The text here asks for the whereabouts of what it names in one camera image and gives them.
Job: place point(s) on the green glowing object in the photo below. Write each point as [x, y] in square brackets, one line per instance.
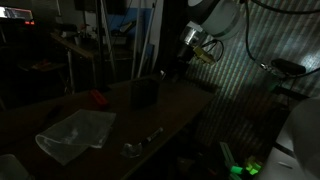
[252, 167]

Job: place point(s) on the dark flat tool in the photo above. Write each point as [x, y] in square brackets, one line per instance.
[54, 113]

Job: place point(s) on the lit monitor screen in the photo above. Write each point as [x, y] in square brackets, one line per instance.
[16, 13]

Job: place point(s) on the black box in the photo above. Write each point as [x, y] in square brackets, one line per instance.
[143, 93]

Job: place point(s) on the white cloth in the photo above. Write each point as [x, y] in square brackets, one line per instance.
[66, 140]

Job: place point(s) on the red block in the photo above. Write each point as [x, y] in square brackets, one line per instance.
[99, 98]

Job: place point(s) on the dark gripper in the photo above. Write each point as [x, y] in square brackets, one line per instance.
[183, 56]

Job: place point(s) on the black camera on stand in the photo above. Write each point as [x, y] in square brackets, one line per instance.
[288, 67]

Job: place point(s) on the translucent cup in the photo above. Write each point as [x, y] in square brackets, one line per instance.
[12, 169]

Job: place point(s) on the crumpled clear plastic piece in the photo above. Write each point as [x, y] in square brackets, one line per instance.
[131, 151]

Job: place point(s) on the wooden side table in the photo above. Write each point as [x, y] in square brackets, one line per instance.
[71, 49]

